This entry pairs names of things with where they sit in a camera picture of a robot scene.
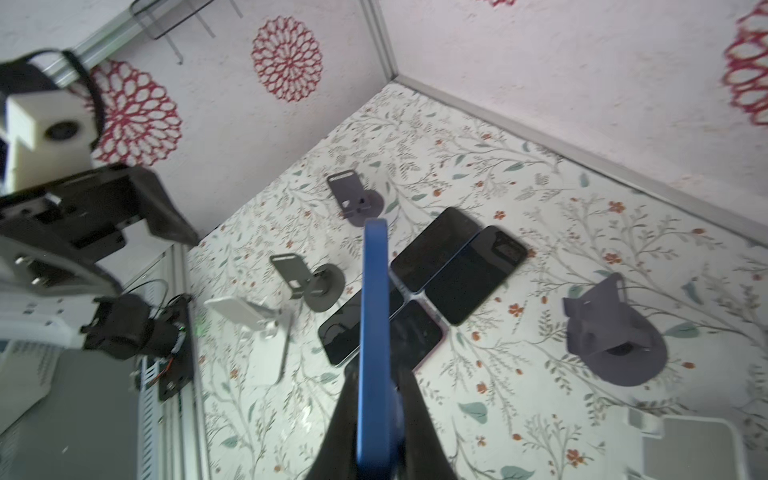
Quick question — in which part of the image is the white phone stand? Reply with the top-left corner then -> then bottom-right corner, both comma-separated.
204,296 -> 294,387

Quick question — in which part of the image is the left black cable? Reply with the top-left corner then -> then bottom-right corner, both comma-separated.
17,49 -> 108,151

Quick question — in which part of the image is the phone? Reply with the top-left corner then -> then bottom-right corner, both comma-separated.
317,281 -> 406,367
356,218 -> 399,479
391,207 -> 481,293
389,295 -> 444,373
424,226 -> 528,325

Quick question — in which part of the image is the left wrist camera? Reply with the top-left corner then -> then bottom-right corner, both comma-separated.
1,90 -> 97,194

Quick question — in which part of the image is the dark grey round stand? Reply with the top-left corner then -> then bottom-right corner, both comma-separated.
269,253 -> 345,312

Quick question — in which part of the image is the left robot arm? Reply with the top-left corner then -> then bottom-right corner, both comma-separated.
1,165 -> 200,359

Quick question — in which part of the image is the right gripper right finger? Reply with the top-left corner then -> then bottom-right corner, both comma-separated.
397,368 -> 457,480

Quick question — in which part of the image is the black wire wall rack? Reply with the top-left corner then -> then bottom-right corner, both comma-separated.
128,0 -> 218,65

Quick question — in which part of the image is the purple round phone stand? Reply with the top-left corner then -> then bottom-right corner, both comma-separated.
326,170 -> 384,228

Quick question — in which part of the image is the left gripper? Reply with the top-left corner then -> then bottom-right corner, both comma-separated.
1,166 -> 200,294

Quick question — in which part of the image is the rear grey round stand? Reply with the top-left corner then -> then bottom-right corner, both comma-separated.
563,273 -> 668,387

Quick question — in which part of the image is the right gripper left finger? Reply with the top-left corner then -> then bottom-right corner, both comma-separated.
306,367 -> 359,480

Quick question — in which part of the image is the rear right phone stand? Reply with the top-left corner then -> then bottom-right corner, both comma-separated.
614,409 -> 751,479

